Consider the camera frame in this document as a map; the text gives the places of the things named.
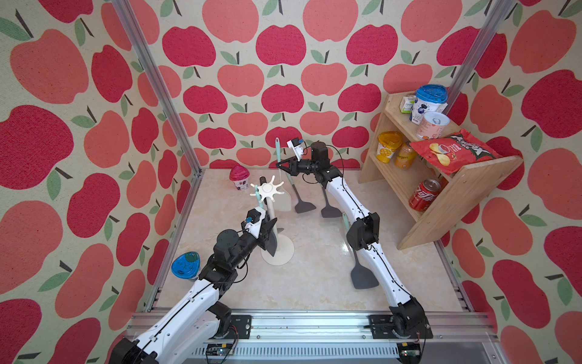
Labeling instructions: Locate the aluminium corner post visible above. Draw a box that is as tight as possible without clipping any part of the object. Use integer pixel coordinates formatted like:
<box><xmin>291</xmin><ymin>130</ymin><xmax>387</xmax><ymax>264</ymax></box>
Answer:
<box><xmin>112</xmin><ymin>0</ymin><xmax>203</xmax><ymax>178</ymax></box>
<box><xmin>444</xmin><ymin>0</ymin><xmax>517</xmax><ymax>115</ymax></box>

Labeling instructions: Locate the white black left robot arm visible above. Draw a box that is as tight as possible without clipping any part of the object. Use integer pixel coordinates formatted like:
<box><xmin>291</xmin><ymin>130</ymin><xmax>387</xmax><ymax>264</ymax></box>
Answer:
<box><xmin>109</xmin><ymin>217</ymin><xmax>277</xmax><ymax>363</ymax></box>

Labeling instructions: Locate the orange schweppes can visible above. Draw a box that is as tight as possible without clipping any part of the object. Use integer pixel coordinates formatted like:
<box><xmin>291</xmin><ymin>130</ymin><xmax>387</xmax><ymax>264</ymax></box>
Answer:
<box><xmin>395</xmin><ymin>142</ymin><xmax>418</xmax><ymax>171</ymax></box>

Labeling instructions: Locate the red chips bag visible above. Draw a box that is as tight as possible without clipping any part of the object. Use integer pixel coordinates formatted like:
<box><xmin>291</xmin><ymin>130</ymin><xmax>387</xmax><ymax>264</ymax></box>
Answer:
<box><xmin>410</xmin><ymin>129</ymin><xmax>501</xmax><ymax>176</ymax></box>

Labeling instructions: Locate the small green white carton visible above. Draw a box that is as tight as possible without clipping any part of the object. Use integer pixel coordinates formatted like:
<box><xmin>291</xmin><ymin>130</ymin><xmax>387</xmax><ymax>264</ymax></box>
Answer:
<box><xmin>400</xmin><ymin>95</ymin><xmax>416</xmax><ymax>114</ymax></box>

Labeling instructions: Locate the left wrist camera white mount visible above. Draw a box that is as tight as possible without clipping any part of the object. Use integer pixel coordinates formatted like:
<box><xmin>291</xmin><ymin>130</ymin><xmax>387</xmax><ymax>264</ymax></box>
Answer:
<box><xmin>242</xmin><ymin>206</ymin><xmax>266</xmax><ymax>239</ymax></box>

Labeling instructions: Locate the pink lid yogurt cup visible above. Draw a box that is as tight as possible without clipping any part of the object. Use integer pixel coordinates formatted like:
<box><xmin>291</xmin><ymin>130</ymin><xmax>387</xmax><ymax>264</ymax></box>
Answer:
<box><xmin>229</xmin><ymin>165</ymin><xmax>250</xmax><ymax>190</ymax></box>

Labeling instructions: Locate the wooden shelf unit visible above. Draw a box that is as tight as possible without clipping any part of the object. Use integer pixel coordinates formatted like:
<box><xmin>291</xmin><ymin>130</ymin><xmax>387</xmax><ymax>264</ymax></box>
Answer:
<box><xmin>358</xmin><ymin>90</ymin><xmax>524</xmax><ymax>251</ymax></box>

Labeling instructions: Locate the aluminium corner post left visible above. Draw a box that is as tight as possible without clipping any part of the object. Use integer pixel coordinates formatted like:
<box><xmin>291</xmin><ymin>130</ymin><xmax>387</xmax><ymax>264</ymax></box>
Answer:
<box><xmin>112</xmin><ymin>0</ymin><xmax>203</xmax><ymax>178</ymax></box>

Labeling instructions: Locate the white utensil rack stand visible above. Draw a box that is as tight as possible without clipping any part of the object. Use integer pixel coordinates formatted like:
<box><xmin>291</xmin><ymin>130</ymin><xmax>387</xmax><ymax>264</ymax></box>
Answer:
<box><xmin>251</xmin><ymin>176</ymin><xmax>295</xmax><ymax>266</ymax></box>

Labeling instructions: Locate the blue lid yogurt tub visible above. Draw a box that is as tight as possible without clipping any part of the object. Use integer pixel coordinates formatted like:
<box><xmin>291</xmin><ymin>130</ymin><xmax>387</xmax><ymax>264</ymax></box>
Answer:
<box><xmin>410</xmin><ymin>84</ymin><xmax>448</xmax><ymax>124</ymax></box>

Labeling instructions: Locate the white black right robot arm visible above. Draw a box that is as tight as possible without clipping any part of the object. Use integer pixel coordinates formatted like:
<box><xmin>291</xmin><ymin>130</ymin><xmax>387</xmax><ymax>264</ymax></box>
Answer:
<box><xmin>277</xmin><ymin>138</ymin><xmax>430</xmax><ymax>340</ymax></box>

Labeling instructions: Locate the red cola can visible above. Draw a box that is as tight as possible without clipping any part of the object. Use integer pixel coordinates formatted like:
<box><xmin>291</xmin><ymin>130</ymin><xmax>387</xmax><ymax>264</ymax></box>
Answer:
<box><xmin>409</xmin><ymin>178</ymin><xmax>442</xmax><ymax>212</ymax></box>

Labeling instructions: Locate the pink tin can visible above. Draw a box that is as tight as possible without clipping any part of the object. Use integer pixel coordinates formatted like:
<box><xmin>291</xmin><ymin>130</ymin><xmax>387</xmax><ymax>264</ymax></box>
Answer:
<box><xmin>416</xmin><ymin>111</ymin><xmax>451</xmax><ymax>140</ymax></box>

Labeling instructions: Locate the grey slotted utensil mint handle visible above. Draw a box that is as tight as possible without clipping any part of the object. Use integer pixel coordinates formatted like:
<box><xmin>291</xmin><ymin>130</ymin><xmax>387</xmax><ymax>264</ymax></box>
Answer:
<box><xmin>343</xmin><ymin>213</ymin><xmax>379</xmax><ymax>290</ymax></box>

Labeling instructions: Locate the blue plastic bowl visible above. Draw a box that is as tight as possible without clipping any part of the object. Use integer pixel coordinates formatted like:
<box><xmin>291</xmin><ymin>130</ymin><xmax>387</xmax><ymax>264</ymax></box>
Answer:
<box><xmin>171</xmin><ymin>252</ymin><xmax>201</xmax><ymax>281</ymax></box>

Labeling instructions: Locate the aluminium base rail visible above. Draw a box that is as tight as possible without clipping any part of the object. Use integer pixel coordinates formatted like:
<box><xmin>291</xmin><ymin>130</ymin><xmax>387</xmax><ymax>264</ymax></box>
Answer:
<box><xmin>126</xmin><ymin>308</ymin><xmax>497</xmax><ymax>362</ymax></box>

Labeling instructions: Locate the aluminium corner post right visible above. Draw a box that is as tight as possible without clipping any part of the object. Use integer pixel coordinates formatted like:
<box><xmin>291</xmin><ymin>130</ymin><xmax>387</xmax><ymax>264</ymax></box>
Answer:
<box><xmin>444</xmin><ymin>0</ymin><xmax>517</xmax><ymax>115</ymax></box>

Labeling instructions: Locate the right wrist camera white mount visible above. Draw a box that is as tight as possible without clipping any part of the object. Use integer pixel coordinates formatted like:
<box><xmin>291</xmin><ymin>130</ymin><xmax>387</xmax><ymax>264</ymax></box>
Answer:
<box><xmin>287</xmin><ymin>138</ymin><xmax>305</xmax><ymax>161</ymax></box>

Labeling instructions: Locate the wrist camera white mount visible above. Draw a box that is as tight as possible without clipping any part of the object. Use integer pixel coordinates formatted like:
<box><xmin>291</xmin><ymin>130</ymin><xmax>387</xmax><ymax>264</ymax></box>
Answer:
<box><xmin>287</xmin><ymin>138</ymin><xmax>305</xmax><ymax>161</ymax></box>
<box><xmin>242</xmin><ymin>206</ymin><xmax>266</xmax><ymax>239</ymax></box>

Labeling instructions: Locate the yellow mango cup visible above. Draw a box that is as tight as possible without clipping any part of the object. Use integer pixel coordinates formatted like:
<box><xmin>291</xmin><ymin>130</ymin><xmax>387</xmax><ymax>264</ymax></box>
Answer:
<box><xmin>376</xmin><ymin>131</ymin><xmax>403</xmax><ymax>164</ymax></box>

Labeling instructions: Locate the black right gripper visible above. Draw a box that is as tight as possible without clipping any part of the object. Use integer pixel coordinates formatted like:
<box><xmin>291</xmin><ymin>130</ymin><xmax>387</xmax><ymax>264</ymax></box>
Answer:
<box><xmin>277</xmin><ymin>156</ymin><xmax>318</xmax><ymax>178</ymax></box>

